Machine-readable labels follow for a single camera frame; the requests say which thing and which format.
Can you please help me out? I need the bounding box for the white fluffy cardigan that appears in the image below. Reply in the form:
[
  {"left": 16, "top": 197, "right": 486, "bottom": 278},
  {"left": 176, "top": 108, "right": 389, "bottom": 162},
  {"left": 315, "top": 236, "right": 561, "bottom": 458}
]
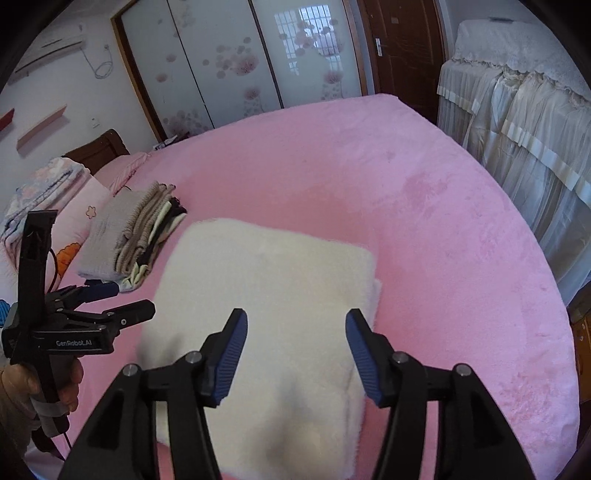
[{"left": 137, "top": 219, "right": 381, "bottom": 479}]

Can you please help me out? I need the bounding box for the person's left hand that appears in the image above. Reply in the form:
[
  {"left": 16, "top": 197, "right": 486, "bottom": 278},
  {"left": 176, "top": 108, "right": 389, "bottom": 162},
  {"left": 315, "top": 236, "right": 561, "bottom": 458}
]
[{"left": 1, "top": 359, "right": 84, "bottom": 423}]

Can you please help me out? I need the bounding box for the pink bag print pillow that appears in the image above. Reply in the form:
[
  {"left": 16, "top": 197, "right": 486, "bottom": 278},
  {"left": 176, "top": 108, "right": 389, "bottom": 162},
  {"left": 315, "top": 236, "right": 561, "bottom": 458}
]
[{"left": 0, "top": 299, "right": 10, "bottom": 321}]

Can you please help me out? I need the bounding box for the grey knitted folded sweater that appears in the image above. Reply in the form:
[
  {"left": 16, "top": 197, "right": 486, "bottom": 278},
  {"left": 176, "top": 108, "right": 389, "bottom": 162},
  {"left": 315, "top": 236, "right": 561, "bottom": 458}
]
[{"left": 77, "top": 181, "right": 175, "bottom": 281}]

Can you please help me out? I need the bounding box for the pink flower print pillow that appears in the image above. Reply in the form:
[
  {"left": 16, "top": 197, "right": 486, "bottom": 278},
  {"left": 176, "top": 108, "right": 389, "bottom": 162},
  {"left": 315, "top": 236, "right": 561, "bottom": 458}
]
[{"left": 1, "top": 175, "right": 111, "bottom": 301}]

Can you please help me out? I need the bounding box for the folded floral quilt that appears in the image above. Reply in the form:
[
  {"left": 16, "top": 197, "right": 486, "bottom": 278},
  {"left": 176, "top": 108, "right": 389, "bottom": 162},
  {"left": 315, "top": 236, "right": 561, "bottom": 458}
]
[{"left": 1, "top": 157, "right": 91, "bottom": 261}]

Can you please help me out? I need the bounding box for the wooden drawer cabinet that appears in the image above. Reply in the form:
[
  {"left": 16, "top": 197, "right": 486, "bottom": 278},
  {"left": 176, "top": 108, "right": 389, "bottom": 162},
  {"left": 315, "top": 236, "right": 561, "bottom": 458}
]
[{"left": 568, "top": 291, "right": 590, "bottom": 390}]

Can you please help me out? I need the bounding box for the wooden headboard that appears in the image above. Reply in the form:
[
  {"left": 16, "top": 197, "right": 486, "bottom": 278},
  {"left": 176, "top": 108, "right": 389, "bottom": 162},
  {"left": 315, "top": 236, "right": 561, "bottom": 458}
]
[{"left": 64, "top": 129, "right": 129, "bottom": 175}]

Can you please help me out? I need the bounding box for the white air conditioner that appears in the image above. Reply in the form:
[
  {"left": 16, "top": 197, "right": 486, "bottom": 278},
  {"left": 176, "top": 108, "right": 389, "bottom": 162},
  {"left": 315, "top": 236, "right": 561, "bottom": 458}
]
[{"left": 13, "top": 22, "right": 87, "bottom": 76}]

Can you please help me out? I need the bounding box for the floral sliding wardrobe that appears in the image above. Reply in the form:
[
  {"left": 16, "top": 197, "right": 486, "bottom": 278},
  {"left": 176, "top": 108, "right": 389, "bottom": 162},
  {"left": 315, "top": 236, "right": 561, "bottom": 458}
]
[{"left": 111, "top": 0, "right": 368, "bottom": 141}]

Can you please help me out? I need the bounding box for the lace covered furniture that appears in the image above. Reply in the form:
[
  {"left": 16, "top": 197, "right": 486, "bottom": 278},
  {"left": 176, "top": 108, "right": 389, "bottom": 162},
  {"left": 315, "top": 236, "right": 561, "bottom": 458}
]
[{"left": 437, "top": 19, "right": 590, "bottom": 303}]

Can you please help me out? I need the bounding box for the brown wooden door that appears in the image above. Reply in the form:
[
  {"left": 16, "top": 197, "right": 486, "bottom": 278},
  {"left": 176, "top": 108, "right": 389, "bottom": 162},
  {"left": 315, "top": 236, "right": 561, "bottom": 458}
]
[{"left": 358, "top": 0, "right": 446, "bottom": 123}]

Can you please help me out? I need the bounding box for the pink wall shelf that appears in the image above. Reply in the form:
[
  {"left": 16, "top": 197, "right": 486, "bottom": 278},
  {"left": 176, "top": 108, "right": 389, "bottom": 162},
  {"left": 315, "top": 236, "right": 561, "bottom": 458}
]
[{"left": 16, "top": 105, "right": 67, "bottom": 150}]

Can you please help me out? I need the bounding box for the red wall shelf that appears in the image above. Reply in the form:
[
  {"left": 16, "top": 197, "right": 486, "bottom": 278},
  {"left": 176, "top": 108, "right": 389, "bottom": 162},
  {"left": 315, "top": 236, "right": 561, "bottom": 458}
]
[{"left": 0, "top": 109, "right": 15, "bottom": 132}]

